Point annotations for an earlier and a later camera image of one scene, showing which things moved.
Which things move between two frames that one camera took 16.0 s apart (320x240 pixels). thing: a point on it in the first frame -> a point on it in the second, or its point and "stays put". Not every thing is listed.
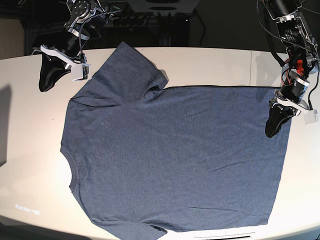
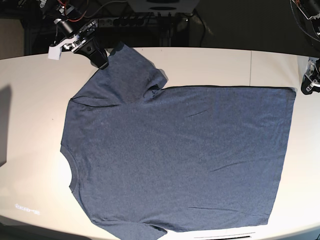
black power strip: (125, 21) stays put
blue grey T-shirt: (148, 159) stays put
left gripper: (292, 92) -> (313, 71)
